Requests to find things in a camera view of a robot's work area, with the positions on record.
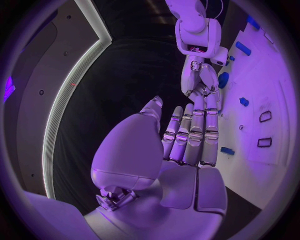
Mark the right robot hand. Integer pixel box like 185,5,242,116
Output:
181,55,223,112

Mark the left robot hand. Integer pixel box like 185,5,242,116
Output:
83,93,229,240

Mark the white task board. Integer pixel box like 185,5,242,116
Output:
213,12,299,210

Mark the long blue cylinder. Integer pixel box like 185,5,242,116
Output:
235,41,253,57

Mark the short blue cylinder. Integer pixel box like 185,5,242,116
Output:
220,146,236,156

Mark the blue block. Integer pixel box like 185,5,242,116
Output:
246,15,262,31

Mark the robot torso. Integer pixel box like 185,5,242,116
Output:
3,0,114,200

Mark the white cable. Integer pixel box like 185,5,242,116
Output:
205,0,224,20

